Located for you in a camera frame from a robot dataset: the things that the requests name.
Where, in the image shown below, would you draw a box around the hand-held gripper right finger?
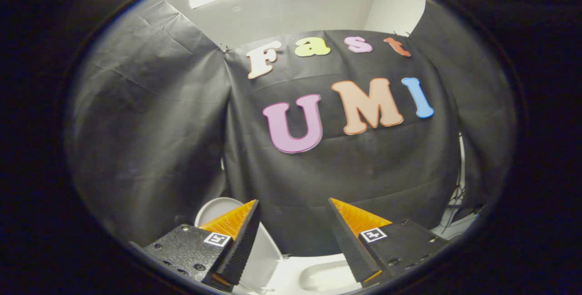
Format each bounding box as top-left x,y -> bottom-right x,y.
328,198 -> 448,284

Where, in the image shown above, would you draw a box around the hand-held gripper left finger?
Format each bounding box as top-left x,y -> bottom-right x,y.
143,200 -> 261,292

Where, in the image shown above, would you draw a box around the white toilet bowl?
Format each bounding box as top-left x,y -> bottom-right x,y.
300,261 -> 362,292

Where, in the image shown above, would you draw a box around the black light stand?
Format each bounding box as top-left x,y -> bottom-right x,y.
448,134 -> 467,232

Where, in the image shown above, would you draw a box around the plain black backdrop cloth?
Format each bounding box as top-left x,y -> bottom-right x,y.
68,0 -> 232,245
411,0 -> 517,214

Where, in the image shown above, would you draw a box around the black floor cables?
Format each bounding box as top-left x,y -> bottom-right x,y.
443,186 -> 482,236

